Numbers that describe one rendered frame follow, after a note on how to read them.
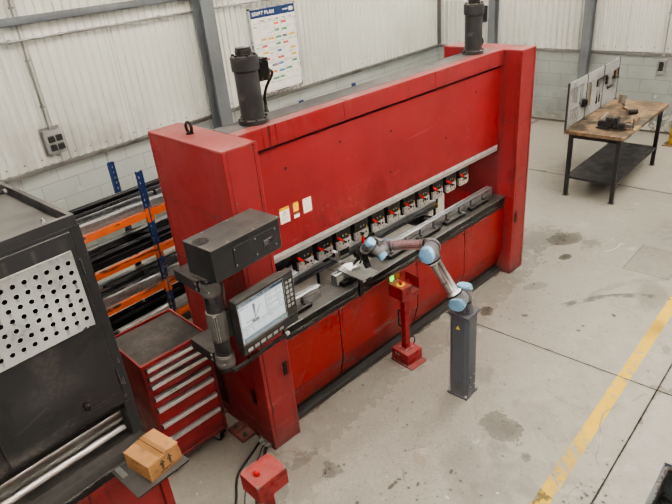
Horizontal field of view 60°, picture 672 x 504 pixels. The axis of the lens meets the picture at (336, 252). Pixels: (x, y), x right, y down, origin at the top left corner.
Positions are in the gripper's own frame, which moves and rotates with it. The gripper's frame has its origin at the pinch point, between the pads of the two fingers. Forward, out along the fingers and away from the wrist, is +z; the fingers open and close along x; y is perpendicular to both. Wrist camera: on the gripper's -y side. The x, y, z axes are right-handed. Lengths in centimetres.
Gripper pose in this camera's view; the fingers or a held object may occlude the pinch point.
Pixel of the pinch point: (357, 264)
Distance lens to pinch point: 459.8
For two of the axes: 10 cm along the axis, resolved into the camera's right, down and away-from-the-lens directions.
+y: -5.0, -8.2, 2.8
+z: -3.0, 4.6, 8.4
